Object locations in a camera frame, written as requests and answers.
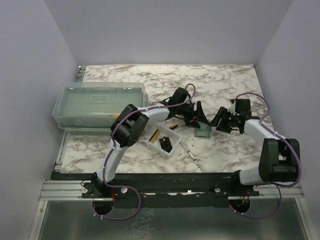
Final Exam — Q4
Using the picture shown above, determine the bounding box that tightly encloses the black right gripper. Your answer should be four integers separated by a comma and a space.
208, 106, 240, 134

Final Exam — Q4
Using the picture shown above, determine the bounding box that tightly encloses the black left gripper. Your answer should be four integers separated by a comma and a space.
176, 100, 208, 128

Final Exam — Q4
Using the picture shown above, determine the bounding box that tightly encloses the green leather card holder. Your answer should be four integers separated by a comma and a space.
194, 122, 212, 138

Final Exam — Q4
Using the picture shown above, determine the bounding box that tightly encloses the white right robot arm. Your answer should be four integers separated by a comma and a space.
209, 99, 301, 196

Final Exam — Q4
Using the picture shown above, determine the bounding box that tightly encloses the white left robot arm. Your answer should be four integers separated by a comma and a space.
91, 87, 209, 198

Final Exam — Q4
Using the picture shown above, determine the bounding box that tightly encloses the gold card in tray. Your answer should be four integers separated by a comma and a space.
149, 129, 160, 144

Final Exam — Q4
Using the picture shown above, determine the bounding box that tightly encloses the yellow black utility knife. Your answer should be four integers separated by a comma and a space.
169, 124, 178, 130

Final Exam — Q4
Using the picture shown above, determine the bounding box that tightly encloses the small metal cylinder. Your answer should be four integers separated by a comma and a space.
187, 150, 196, 161

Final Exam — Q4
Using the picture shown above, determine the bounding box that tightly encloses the clear small plastic tray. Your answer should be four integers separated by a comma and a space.
142, 123, 182, 159

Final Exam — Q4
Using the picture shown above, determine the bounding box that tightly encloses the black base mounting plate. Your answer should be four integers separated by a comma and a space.
50, 172, 259, 208

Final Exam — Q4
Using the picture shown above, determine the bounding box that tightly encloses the clear plastic storage box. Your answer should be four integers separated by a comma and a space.
52, 82, 148, 132

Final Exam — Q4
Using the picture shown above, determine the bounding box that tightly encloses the aluminium extrusion rail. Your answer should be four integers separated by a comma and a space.
39, 180, 304, 201

